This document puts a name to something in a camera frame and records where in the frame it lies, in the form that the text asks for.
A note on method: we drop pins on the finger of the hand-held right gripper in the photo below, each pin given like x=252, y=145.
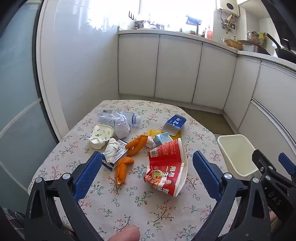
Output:
x=283, y=160
x=274, y=197

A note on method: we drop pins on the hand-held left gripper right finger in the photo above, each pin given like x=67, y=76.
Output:
x=205, y=176

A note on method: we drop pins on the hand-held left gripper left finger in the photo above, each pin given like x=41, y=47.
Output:
x=87, y=173

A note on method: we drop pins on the white tissue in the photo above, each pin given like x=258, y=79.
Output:
x=111, y=150

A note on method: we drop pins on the orange peel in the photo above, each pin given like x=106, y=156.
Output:
x=122, y=169
x=136, y=143

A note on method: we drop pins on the white plastic trash bin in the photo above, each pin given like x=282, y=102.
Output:
x=235, y=150

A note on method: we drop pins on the white paper cup green print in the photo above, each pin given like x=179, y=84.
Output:
x=99, y=135

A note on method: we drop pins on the blue tissue pack white label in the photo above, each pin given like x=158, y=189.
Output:
x=121, y=150

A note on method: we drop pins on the red instant noodle cup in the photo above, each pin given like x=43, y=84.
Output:
x=166, y=160

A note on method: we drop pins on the crushed clear plastic bottle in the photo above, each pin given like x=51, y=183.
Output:
x=106, y=119

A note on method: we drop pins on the light blue drink carton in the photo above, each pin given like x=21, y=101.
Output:
x=161, y=139

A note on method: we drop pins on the dark blue carton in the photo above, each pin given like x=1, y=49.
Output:
x=173, y=122

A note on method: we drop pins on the yellow packet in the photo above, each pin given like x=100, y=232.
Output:
x=151, y=132

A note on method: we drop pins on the person's right hand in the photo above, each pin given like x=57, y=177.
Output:
x=272, y=216

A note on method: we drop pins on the person's left hand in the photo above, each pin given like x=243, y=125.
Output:
x=126, y=234

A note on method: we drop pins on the floral tablecloth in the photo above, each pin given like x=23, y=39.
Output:
x=129, y=204

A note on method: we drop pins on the large woven floor mat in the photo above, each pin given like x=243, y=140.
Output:
x=208, y=118

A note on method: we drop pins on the plaid trousers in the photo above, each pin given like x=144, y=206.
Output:
x=13, y=222

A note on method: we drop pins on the black frying pan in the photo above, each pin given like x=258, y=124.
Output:
x=285, y=53

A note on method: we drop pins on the sliding glass door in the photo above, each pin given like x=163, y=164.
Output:
x=18, y=92

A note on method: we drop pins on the metal tray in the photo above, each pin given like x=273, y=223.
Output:
x=253, y=48

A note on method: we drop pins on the green yellow snack bags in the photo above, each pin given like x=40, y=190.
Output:
x=260, y=36

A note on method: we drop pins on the wicker basket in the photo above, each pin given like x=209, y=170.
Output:
x=233, y=44

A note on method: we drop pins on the red label bottle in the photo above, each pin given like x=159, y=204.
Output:
x=209, y=33

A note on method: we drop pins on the cluster of small jars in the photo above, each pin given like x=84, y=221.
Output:
x=148, y=25

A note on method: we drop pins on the white water heater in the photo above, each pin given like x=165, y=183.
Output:
x=229, y=7

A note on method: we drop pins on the bright window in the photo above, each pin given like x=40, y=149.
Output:
x=161, y=11

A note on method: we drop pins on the black wall hooks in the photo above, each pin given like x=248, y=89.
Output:
x=131, y=15

